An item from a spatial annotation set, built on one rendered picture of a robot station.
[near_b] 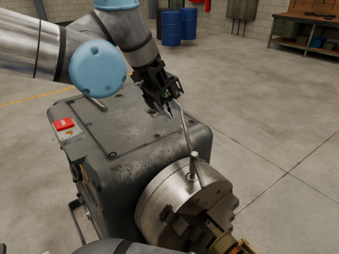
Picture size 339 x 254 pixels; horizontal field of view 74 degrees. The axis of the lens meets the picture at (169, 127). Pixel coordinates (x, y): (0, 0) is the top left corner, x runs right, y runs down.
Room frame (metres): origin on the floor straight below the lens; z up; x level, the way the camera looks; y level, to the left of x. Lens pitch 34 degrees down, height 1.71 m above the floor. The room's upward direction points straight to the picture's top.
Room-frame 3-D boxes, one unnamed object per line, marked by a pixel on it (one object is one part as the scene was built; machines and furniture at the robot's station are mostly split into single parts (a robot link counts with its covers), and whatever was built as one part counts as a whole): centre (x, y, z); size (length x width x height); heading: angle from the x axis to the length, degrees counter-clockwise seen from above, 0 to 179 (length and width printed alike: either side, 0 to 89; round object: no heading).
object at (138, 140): (0.76, 0.19, 1.06); 0.59 x 0.48 x 0.39; 36
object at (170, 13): (7.05, -0.05, 0.44); 0.59 x 0.59 x 0.88
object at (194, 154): (0.45, -0.06, 1.27); 0.02 x 0.02 x 0.12
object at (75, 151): (0.55, 0.28, 1.24); 0.09 x 0.08 x 0.03; 36
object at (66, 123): (0.68, 0.38, 1.26); 0.06 x 0.06 x 0.02; 36
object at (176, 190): (0.45, -0.06, 1.08); 0.32 x 0.09 x 0.32; 126
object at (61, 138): (0.66, 0.37, 1.23); 0.13 x 0.08 x 0.05; 36
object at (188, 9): (7.84, -0.59, 0.44); 0.59 x 0.59 x 0.88
